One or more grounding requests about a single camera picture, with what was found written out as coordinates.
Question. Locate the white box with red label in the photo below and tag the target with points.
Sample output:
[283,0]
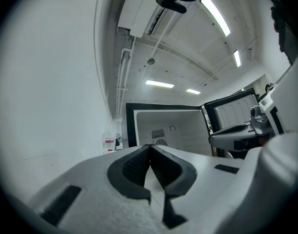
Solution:
[109,142]

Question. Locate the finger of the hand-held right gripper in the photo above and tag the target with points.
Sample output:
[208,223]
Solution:
[229,139]
[232,128]

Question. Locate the white wall air conditioner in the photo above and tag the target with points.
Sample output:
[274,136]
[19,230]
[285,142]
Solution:
[139,13]

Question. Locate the black mini fridge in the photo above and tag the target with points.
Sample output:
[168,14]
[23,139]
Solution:
[183,123]

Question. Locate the person's light blue shirt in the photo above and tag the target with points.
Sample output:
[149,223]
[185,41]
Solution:
[292,94]

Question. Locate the long ceiling light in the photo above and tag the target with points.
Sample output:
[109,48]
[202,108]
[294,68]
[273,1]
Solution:
[193,91]
[237,58]
[215,14]
[159,83]

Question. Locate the black head camera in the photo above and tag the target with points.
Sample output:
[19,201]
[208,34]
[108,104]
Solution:
[172,4]

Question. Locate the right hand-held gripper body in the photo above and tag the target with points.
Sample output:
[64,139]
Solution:
[267,121]

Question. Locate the white wall pipes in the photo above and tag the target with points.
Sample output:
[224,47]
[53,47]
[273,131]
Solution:
[123,82]

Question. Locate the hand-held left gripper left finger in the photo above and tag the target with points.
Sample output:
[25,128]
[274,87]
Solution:
[95,203]

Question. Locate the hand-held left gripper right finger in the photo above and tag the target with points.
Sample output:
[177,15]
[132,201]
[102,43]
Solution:
[204,179]

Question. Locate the round ceiling fixture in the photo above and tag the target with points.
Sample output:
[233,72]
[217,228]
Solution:
[151,61]

